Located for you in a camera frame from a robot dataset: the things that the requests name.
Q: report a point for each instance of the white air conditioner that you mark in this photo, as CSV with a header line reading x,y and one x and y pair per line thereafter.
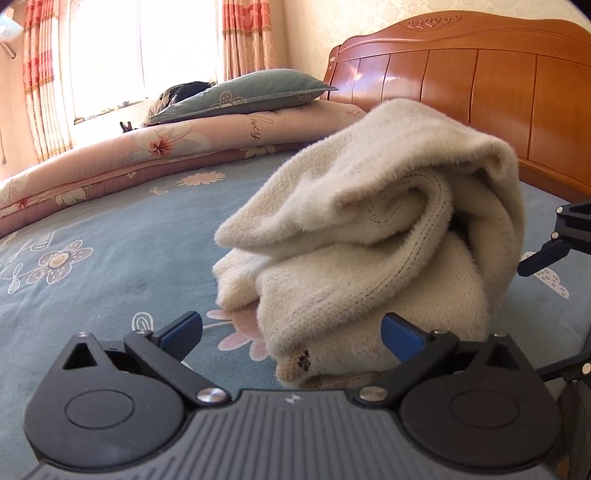
x,y
10,34

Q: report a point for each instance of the cream knit sweater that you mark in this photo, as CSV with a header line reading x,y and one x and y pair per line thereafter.
x,y
369,221

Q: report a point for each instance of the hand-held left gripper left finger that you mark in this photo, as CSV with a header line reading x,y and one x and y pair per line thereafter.
x,y
184,330

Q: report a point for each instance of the orange patterned curtain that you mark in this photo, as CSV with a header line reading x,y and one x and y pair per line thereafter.
x,y
249,37
46,78

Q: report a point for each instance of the wooden headboard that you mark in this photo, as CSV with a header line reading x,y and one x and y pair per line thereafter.
x,y
461,83

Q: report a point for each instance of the pink floral folded quilt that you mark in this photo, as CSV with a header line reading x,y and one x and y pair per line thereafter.
x,y
138,157

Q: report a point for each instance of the dark cloth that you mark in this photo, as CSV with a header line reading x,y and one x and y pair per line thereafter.
x,y
184,90

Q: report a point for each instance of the bright window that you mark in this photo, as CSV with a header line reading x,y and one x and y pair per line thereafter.
x,y
147,50

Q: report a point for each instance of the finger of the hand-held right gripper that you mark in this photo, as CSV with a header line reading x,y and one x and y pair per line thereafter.
x,y
542,258
572,364

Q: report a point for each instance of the grey-blue floral pillow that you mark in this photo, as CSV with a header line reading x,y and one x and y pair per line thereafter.
x,y
244,94

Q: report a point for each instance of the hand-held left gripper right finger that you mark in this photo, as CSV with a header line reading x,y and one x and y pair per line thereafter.
x,y
400,337

